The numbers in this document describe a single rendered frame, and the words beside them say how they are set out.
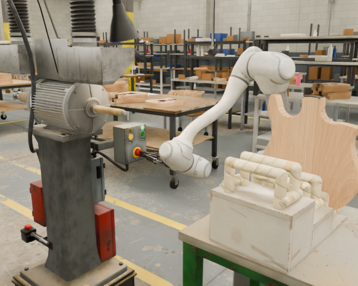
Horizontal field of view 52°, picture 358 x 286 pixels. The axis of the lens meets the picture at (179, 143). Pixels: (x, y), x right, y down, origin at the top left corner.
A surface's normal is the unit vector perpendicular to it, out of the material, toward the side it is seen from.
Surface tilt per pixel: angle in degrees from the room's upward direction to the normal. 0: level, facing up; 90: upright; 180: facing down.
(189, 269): 89
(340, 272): 0
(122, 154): 90
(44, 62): 90
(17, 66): 90
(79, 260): 81
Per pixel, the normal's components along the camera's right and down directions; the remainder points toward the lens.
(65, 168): 0.77, 0.16
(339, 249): 0.00, -0.97
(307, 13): -0.64, 0.19
